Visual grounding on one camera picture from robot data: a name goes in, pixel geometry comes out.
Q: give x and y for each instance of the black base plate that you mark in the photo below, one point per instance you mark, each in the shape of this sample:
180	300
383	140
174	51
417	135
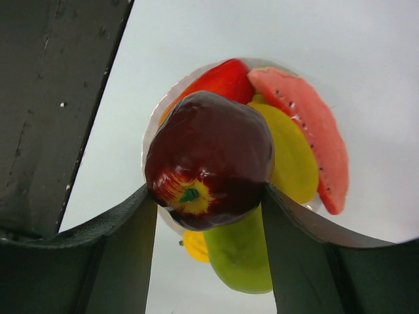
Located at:
56	57

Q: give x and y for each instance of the green fake pear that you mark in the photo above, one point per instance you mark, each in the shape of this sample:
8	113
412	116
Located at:
238	254

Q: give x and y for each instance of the yellow fake lemon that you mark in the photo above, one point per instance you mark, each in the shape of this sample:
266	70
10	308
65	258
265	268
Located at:
195	245

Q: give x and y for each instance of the dark red fake apple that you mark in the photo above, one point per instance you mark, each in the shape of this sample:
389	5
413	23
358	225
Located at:
209	161

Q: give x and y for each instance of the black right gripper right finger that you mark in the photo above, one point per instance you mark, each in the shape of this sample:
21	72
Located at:
318	266

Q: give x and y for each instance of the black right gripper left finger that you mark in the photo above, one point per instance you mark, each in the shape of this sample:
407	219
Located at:
100	266

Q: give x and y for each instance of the red fake mango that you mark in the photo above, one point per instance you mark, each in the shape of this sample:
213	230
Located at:
228	79

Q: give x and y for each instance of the white paper plate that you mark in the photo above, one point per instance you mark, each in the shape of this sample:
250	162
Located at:
164	103

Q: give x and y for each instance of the fake watermelon slice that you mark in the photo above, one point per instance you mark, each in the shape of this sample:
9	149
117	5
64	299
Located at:
300	101

